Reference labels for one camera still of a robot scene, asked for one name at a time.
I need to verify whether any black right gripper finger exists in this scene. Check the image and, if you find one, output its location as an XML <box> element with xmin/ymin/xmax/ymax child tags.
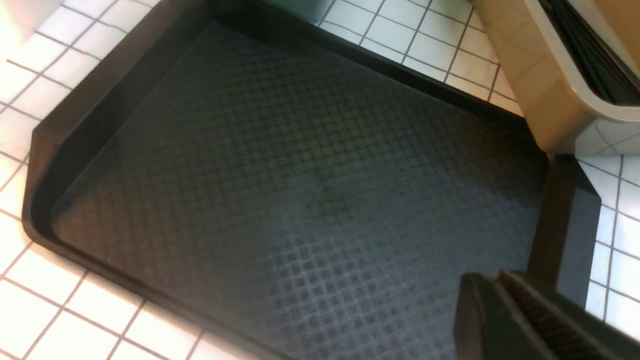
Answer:
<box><xmin>453</xmin><ymin>270</ymin><xmax>640</xmax><ymax>360</ymax></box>

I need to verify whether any brown plastic bin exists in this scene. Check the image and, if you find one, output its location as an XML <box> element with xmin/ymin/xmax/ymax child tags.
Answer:
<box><xmin>472</xmin><ymin>0</ymin><xmax>640</xmax><ymax>155</ymax></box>

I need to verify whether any black serving tray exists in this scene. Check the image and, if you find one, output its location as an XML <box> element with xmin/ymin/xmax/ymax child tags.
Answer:
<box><xmin>22</xmin><ymin>0</ymin><xmax>601</xmax><ymax>360</ymax></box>

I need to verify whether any black chopsticks bundle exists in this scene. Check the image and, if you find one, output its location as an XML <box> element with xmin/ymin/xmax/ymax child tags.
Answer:
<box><xmin>539</xmin><ymin>0</ymin><xmax>640</xmax><ymax>107</ymax></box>

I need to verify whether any large white plastic tub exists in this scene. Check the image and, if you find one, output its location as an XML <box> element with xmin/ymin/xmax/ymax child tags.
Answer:
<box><xmin>0</xmin><ymin>0</ymin><xmax>62</xmax><ymax>49</ymax></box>

